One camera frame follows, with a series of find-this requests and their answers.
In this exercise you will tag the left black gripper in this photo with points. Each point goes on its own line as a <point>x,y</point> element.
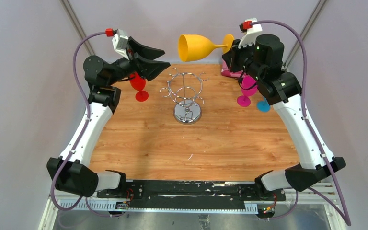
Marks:
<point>147,68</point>

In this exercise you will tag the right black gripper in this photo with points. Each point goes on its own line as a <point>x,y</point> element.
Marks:
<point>230,57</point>

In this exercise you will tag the red wine glass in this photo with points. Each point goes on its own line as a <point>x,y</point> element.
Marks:
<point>138,83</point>

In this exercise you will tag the pink wine glass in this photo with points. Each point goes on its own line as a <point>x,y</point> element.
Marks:
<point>248,87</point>

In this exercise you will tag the yellow wine glass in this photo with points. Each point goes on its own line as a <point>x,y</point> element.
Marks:
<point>197,47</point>

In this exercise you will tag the chrome wine glass rack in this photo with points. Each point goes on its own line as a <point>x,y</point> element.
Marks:
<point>184,89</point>

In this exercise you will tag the blue wine glass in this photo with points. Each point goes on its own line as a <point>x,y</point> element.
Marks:
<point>263,106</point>

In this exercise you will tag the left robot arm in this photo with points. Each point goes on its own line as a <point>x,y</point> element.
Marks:
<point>70,172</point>

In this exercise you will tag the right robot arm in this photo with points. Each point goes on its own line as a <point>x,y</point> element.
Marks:
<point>262,60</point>

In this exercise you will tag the pink camouflage cloth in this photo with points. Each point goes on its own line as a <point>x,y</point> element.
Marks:
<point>227,73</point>

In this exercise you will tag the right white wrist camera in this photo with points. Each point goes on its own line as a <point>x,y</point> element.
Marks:
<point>250,32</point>

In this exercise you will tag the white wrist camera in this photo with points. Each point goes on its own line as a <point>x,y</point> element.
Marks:
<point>119,41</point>
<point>250,32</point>

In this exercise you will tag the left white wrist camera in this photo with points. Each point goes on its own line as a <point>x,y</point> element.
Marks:
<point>119,41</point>

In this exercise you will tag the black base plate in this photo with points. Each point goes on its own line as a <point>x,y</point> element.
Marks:
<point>195,195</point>

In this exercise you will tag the aluminium frame rail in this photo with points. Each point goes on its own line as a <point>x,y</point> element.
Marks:
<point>308,210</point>

